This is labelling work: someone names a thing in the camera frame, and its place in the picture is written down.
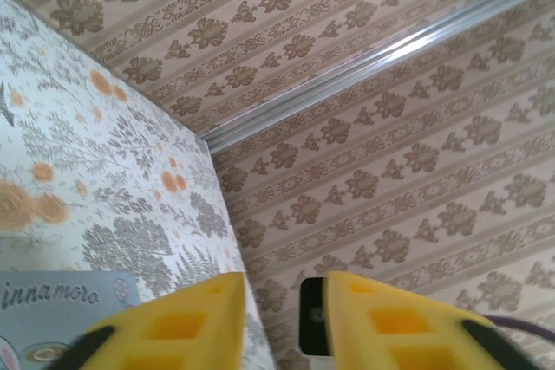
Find pastel cartoon pouch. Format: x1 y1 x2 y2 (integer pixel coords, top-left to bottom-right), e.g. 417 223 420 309
0 269 147 370

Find silver metal strip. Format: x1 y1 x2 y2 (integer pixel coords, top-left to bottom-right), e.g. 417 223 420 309
201 0 555 154

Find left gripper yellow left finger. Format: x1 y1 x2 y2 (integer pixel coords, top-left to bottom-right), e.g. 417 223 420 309
47 271 247 370

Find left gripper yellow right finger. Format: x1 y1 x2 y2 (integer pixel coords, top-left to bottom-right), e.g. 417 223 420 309
327 270 555 370

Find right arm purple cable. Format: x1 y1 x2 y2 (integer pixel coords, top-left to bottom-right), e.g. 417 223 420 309
480 314 555 345

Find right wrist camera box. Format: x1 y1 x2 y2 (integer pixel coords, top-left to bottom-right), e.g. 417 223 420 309
298 277 335 365

